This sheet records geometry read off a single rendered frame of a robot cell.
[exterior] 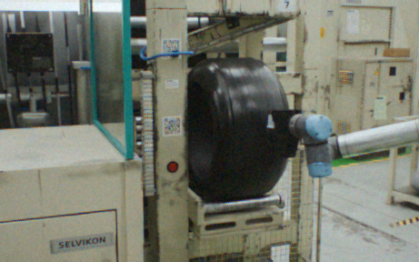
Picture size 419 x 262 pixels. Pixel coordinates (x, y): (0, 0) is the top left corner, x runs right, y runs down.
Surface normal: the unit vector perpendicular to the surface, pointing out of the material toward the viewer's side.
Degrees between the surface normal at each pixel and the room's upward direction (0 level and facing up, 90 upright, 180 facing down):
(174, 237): 90
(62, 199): 90
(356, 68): 90
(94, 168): 90
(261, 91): 52
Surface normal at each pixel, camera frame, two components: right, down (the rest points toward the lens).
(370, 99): 0.51, 0.15
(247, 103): 0.30, -0.32
